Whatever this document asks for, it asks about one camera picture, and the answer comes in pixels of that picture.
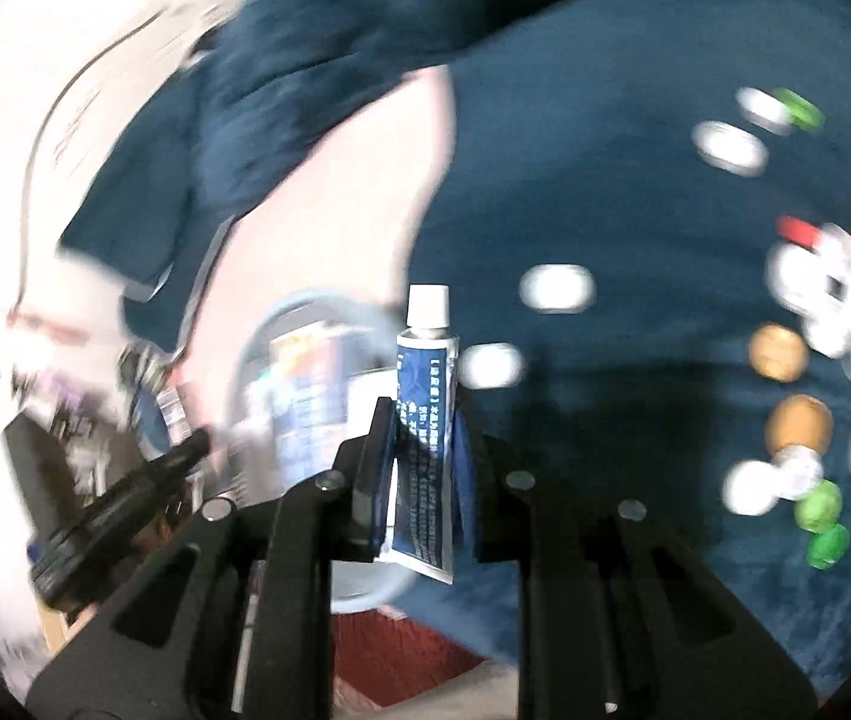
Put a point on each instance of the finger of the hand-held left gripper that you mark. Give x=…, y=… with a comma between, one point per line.
x=155, y=472

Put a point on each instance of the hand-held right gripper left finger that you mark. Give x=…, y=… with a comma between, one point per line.
x=384, y=465

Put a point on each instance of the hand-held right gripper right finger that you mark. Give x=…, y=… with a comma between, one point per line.
x=469, y=487

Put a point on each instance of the blue and white ointment tube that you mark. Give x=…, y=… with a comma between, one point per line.
x=425, y=427

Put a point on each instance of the light blue mesh basket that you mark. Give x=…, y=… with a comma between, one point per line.
x=298, y=304

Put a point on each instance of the dark rectangular object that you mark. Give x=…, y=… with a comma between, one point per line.
x=39, y=465

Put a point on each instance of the white bottle cap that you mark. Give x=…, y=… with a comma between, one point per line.
x=491, y=365
x=556, y=287

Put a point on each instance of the dark blue plush blanket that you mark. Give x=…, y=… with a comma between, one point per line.
x=620, y=427

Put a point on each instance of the red patterned mat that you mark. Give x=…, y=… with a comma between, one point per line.
x=395, y=652

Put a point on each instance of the dark blue crumpled quilt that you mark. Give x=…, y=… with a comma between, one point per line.
x=283, y=90

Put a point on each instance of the pile of plastic caps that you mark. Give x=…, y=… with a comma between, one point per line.
x=815, y=300

